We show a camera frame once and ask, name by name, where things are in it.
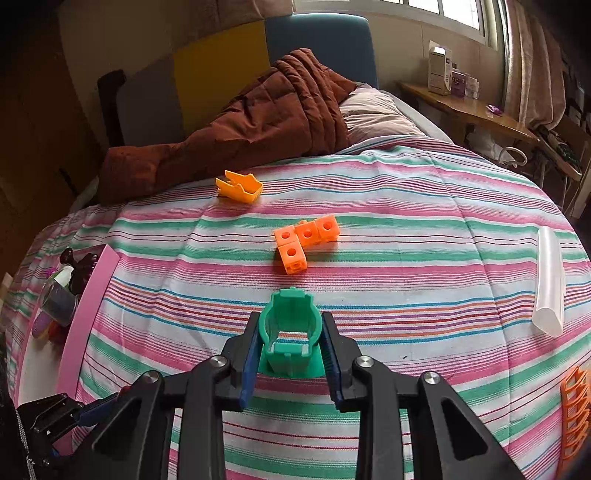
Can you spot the beige curtain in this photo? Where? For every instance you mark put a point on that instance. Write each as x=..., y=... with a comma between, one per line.
x=535, y=60

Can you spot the clear plastic container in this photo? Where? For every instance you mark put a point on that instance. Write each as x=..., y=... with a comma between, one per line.
x=473, y=87

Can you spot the purple patterned plastic piece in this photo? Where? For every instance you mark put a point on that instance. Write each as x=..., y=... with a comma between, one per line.
x=42, y=323

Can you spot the green plastic holder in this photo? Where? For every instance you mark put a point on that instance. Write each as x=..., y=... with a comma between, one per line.
x=288, y=309

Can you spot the translucent white tube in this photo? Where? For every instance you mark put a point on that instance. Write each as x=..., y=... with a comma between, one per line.
x=549, y=281

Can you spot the dark grey plastic cup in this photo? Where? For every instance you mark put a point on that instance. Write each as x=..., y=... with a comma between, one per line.
x=59, y=300

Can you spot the orange plastic rack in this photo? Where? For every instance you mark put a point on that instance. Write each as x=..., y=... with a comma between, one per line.
x=575, y=415

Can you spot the pale pink pillow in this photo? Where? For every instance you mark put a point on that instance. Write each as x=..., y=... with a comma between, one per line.
x=378, y=115

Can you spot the wooden side table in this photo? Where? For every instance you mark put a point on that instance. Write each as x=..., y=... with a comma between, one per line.
x=466, y=108

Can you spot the small purple wrapper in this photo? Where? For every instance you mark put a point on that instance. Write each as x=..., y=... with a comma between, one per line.
x=494, y=110

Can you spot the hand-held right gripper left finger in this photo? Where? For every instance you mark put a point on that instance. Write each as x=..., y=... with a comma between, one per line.
x=249, y=364

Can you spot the brown quilt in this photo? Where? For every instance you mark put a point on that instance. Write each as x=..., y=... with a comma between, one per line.
x=258, y=120

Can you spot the striped blanket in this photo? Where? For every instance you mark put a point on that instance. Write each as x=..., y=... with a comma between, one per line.
x=392, y=277

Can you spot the blue headboard panel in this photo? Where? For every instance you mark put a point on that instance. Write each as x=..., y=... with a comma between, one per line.
x=323, y=41

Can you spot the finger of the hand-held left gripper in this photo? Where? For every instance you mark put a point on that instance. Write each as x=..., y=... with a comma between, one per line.
x=94, y=410

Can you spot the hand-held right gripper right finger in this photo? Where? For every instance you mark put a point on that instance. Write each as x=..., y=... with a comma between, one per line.
x=330, y=364

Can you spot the white carton box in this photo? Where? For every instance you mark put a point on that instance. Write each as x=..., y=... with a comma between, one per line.
x=438, y=69

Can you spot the grey bed sheet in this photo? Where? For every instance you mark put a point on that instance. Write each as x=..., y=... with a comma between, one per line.
x=415, y=115

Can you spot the yellow plastic piece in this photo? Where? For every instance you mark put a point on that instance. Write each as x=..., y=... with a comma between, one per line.
x=242, y=187

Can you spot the grey headboard panel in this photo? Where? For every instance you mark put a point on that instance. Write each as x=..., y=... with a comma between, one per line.
x=147, y=106

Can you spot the orange linked cubes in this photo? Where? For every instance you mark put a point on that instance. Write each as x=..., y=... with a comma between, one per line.
x=300, y=242

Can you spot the pink-rimmed white tray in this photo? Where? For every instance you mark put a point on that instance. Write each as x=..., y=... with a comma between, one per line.
x=87, y=314

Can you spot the yellow headboard panel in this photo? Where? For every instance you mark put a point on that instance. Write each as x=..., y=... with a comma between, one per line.
x=217, y=74

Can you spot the dark brown fluted mold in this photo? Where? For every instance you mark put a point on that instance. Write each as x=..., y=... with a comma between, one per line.
x=81, y=272

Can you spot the small white green object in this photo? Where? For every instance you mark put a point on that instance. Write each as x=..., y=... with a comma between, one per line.
x=63, y=278

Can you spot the small purple box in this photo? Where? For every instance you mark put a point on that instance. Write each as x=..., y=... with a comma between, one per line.
x=458, y=83

